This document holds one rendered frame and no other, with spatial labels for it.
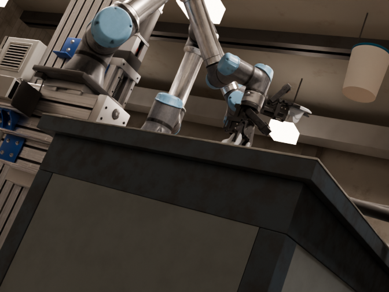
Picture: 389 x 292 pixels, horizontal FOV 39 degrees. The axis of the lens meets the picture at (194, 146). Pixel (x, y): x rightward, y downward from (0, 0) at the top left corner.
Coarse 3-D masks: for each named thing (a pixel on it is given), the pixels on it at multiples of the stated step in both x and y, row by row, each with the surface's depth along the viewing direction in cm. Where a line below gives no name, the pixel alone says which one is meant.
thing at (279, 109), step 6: (264, 102) 237; (270, 102) 238; (276, 102) 238; (282, 102) 237; (264, 108) 238; (270, 108) 238; (276, 108) 236; (282, 108) 236; (288, 108) 236; (264, 114) 241; (270, 114) 239; (276, 114) 236; (282, 114) 236; (276, 120) 242; (282, 120) 242
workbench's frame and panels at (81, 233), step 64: (64, 128) 122; (64, 192) 116; (128, 192) 107; (192, 192) 99; (256, 192) 92; (320, 192) 91; (0, 256) 118; (64, 256) 108; (128, 256) 101; (192, 256) 94; (256, 256) 87; (320, 256) 99; (384, 256) 124
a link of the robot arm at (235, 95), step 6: (192, 30) 236; (192, 36) 239; (234, 84) 226; (222, 90) 227; (228, 90) 225; (234, 90) 224; (240, 90) 226; (228, 96) 225; (234, 96) 221; (240, 96) 221; (228, 102) 223; (234, 102) 221; (240, 102) 221; (228, 108) 228; (234, 108) 222
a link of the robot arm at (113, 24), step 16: (128, 0) 173; (144, 0) 173; (160, 0) 177; (96, 16) 165; (112, 16) 166; (128, 16) 167; (144, 16) 175; (96, 32) 166; (112, 32) 166; (128, 32) 167; (96, 48) 174; (112, 48) 171
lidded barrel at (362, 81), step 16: (352, 48) 716; (368, 48) 692; (384, 48) 691; (352, 64) 699; (368, 64) 686; (384, 64) 692; (352, 80) 688; (368, 80) 681; (352, 96) 709; (368, 96) 693
